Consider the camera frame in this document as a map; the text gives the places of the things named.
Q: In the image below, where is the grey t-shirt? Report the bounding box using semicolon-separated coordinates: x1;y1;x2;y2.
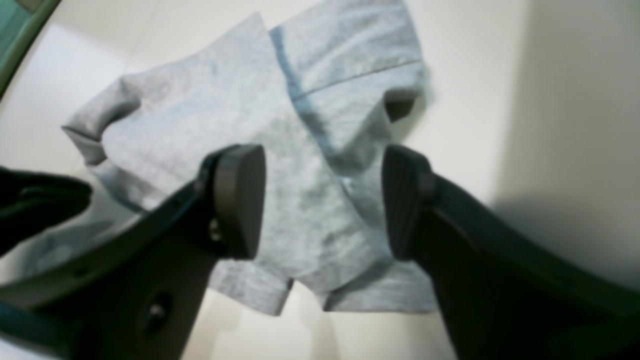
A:
0;0;441;318

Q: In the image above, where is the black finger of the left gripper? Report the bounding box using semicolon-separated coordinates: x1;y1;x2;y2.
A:
0;167;93;256

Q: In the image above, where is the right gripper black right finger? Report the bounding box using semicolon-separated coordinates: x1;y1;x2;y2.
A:
381;145;640;360

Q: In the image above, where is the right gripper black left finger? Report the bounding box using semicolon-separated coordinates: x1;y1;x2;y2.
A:
1;145;266;360

